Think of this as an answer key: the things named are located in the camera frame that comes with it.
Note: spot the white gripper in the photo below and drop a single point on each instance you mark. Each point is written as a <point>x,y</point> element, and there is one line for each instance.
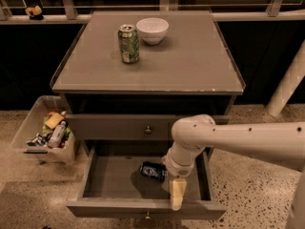
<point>178,169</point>

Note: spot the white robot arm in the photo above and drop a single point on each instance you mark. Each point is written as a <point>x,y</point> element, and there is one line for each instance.
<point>278,143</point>

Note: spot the brass middle drawer knob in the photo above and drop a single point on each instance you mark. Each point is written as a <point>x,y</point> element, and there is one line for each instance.
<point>147,216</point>

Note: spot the brass drawer knob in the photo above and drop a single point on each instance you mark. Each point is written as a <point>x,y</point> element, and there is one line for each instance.
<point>148,130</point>
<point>147,216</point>

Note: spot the brass upper drawer knob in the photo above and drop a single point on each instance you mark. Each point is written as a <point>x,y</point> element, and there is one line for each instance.
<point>148,130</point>

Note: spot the grey open middle drawer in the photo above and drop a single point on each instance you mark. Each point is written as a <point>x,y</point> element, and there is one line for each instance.
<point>113,187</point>

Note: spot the grey cabinet with counter top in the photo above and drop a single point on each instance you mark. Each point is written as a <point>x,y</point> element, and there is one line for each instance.
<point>190,72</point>

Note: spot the grey upper drawer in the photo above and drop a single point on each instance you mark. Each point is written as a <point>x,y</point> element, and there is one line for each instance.
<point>121,126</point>

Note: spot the green soda can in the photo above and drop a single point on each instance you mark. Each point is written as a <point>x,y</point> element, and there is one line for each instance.
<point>128,43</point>

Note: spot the white plastic bottle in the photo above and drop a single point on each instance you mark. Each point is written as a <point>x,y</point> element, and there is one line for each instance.
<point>57,135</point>

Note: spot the yellow sponge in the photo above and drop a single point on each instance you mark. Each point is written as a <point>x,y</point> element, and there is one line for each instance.
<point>54,120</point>

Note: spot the clear plastic storage bin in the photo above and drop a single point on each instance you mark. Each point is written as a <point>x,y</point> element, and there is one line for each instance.
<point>34,124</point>

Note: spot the dark snack packet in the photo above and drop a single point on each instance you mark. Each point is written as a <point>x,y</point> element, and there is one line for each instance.
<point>37,141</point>

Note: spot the white ceramic bowl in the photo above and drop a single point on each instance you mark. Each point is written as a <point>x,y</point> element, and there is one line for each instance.
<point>152,30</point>

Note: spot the metal window railing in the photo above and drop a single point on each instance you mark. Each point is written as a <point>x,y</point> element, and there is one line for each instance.
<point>79,11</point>

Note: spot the yellow and black toy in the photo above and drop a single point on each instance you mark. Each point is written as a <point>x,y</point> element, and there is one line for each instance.
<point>34,12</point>

